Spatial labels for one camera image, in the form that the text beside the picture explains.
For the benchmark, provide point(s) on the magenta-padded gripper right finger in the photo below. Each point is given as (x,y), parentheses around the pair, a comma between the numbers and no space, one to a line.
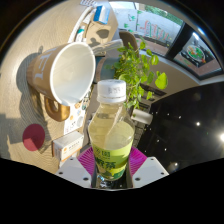
(148,170)

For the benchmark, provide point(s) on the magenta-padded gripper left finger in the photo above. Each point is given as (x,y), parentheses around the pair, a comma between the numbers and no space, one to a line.
(75,170)

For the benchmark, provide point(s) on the green-labelled clear drink bottle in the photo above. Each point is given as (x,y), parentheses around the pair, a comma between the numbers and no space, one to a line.
(111,140)

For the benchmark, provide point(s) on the white tissue box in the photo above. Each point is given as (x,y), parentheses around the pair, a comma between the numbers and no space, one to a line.
(68,146)

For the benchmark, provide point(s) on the white printed paper sheet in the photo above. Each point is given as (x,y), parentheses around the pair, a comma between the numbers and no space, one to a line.
(75,121)

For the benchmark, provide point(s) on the flat round red coaster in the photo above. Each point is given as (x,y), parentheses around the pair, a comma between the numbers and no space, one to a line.
(33,136)

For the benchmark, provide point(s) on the white round pillar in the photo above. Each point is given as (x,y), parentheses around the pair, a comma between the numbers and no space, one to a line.
(141,116)

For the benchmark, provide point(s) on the group of ceiling lights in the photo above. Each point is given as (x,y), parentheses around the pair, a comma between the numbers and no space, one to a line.
(198,123)

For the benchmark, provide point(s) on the brown ceramic mug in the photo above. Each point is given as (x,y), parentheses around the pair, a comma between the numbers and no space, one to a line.
(71,73)

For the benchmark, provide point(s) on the green potted plant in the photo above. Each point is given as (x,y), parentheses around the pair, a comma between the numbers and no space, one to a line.
(135,66)

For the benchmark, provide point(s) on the dark framed decorated window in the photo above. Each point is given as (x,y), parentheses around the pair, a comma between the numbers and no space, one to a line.
(186,43)

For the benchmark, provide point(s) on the white tube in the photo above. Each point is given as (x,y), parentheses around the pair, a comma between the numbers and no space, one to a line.
(80,34)

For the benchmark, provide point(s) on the small blue and white box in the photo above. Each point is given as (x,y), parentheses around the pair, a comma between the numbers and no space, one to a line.
(101,14)

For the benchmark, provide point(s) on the pill blister pack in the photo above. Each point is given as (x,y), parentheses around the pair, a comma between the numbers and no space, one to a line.
(88,2)

